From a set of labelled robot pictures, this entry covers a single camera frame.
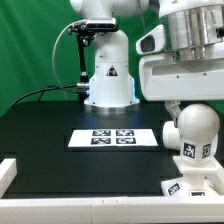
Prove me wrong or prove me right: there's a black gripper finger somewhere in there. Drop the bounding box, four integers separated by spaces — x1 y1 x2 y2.
165 100 181 125

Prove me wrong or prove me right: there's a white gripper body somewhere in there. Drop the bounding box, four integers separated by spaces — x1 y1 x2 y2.
139 53 224 101

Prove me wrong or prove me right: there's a white lamp bulb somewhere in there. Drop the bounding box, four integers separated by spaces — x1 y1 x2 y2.
178 104 220 166

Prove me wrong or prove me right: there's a white lamp base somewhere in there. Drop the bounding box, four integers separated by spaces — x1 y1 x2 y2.
161 156 224 197

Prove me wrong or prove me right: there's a white lamp hood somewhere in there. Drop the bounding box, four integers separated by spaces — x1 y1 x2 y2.
162 121 181 150

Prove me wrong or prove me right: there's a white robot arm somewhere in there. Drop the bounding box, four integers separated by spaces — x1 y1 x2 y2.
70 0 224 117

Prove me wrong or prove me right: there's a white marker sheet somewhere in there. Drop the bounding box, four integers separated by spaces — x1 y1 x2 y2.
68 129 158 148

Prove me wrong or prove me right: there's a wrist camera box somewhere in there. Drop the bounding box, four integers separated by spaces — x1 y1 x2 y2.
136 25 166 55

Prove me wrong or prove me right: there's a black camera on stand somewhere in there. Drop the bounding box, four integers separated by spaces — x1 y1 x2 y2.
67 18 119 103

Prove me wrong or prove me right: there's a grey camera cable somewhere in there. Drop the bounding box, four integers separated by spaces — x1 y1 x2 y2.
9 19 91 109

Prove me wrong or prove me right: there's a white front rail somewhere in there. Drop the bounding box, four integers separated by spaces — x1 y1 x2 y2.
0 196 224 224

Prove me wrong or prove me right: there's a white rail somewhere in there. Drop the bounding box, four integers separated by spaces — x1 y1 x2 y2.
0 196 224 224
0 158 17 199

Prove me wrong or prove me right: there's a white left rail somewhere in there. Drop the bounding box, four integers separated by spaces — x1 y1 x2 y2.
0 158 17 199

